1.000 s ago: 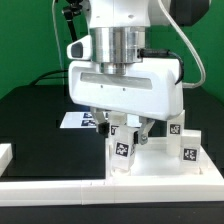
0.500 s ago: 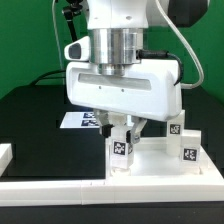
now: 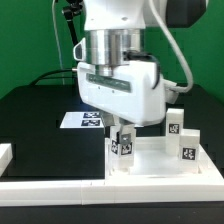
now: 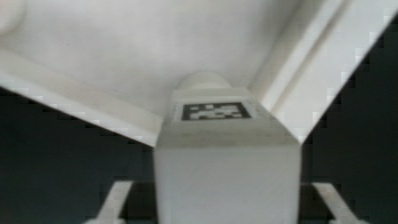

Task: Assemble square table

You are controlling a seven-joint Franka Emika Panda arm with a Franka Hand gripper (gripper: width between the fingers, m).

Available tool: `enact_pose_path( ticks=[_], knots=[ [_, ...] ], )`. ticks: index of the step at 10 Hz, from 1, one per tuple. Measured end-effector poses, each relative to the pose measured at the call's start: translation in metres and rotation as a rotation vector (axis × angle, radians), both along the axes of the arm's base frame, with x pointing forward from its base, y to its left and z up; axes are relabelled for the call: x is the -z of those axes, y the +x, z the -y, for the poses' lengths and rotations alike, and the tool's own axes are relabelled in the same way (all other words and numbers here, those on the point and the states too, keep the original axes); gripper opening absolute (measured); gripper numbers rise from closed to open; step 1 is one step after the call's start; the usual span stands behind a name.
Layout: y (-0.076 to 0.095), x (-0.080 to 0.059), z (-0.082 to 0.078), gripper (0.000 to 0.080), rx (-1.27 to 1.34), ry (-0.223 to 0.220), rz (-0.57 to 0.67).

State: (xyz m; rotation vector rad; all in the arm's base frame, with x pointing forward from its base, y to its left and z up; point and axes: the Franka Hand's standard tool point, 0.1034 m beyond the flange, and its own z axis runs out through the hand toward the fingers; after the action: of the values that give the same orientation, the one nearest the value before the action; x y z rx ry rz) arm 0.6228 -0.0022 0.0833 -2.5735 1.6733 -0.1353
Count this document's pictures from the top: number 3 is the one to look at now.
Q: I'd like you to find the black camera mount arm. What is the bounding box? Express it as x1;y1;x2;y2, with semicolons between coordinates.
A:
62;0;83;45

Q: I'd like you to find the grey hanging cable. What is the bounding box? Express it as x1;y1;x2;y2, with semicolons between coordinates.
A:
51;0;66;86

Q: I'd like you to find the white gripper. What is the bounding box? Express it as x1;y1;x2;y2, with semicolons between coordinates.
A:
78;61;166;145

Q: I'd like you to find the white square table top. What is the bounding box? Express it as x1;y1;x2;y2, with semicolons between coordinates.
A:
105;137;216;179

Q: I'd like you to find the white U-shaped fence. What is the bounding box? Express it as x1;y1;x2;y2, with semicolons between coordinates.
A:
0;138;224;207

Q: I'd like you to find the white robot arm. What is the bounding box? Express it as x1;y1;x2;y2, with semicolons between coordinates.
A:
74;0;209;145

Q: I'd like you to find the black cable at base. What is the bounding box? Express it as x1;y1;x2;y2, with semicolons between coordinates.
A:
29;66;79;87

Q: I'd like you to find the printed marker sheet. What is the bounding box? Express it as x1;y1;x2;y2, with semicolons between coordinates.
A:
60;111;104;128

